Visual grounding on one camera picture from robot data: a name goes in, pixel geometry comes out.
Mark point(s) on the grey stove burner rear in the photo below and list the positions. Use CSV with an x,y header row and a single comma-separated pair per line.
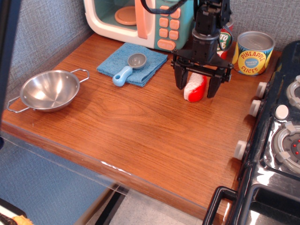
x,y
292,94

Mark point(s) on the tomato sauce can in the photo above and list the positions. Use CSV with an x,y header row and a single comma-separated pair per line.
x,y
225,39

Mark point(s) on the steel bowl with handles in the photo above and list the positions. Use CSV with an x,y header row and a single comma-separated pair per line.
x,y
50,91

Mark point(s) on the teal toy microwave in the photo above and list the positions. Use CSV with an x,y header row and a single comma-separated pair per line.
x,y
164,32

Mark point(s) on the blue folded cloth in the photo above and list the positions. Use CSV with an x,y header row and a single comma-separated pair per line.
x,y
118,60

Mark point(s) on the white stove knob top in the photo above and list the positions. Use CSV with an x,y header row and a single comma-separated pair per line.
x,y
261,89

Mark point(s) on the grey stove burner front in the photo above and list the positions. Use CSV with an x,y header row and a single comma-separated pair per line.
x,y
286,146

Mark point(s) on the white round stove button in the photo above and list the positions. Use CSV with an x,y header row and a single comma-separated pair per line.
x,y
281,112

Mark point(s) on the black toy stove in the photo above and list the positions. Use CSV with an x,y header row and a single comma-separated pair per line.
x,y
268,192

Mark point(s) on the white stove knob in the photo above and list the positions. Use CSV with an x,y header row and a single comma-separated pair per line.
x,y
240,149
254,108
261,89

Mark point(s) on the red white toy apple slice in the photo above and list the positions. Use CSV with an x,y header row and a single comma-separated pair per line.
x,y
195,88

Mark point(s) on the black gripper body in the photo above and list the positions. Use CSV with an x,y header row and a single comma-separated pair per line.
x,y
202,58

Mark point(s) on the white stove knob middle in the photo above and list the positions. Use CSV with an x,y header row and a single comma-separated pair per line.
x,y
254,108

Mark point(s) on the orange microwave turntable plate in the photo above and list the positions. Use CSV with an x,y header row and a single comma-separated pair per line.
x,y
126,16

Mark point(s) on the blue grey toy scoop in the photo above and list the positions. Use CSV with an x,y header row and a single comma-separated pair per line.
x,y
135,61

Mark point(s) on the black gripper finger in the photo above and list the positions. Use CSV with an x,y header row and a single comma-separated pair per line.
x,y
214,84
181,75

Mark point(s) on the white stove knob bottom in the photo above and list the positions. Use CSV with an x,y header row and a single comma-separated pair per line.
x,y
240,149

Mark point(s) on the black oven door handle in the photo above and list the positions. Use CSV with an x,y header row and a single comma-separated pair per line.
x,y
220,193

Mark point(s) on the grey stove burner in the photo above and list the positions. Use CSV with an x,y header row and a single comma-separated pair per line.
x,y
286,146
292,94

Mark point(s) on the pineapple slices can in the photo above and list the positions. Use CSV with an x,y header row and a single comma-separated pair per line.
x,y
253,52

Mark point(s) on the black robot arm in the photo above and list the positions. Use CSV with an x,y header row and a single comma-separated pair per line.
x,y
210,17

